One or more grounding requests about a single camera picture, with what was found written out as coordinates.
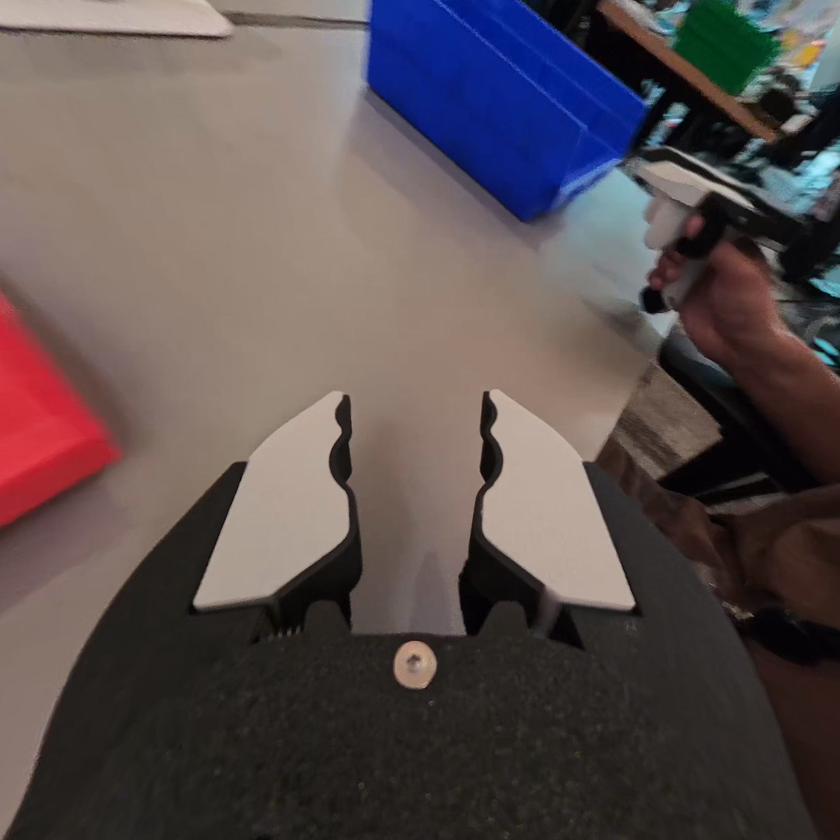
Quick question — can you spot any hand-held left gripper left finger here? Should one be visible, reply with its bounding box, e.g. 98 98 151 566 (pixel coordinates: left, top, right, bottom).
193 392 363 620

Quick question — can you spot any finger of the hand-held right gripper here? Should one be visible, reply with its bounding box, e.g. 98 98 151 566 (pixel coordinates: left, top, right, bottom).
628 158 760 217

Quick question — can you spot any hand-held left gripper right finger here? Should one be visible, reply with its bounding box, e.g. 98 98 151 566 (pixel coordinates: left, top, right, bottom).
460 390 637 620

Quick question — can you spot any blue plastic bin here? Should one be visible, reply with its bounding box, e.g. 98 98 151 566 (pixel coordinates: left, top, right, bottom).
368 0 648 221

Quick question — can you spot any red plastic bin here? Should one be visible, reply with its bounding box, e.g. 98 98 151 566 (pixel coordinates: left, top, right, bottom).
0 292 122 529

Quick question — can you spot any person's right forearm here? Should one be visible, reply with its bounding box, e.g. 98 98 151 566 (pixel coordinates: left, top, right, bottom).
746 329 840 489

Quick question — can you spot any grey desk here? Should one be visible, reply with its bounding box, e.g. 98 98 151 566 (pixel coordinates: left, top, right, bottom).
0 0 683 788

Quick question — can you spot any person's right hand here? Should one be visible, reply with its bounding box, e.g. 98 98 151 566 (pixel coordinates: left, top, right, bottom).
650 237 791 371

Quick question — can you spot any wooden table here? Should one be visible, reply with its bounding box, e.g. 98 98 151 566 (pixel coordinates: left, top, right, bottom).
598 0 791 143

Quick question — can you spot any green plastic bin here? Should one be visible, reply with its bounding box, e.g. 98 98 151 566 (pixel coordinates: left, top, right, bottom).
674 0 783 95

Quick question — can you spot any black office chair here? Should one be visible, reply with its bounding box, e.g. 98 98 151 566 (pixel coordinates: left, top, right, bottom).
657 326 817 508

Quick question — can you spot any person's brown clothing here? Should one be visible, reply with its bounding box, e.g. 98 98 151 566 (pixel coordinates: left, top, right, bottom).
598 440 840 840

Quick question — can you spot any white board stand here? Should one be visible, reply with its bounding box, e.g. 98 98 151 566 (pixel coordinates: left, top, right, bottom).
0 0 235 38

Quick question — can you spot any black chest strap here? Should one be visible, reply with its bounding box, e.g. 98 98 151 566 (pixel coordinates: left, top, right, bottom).
735 604 840 668

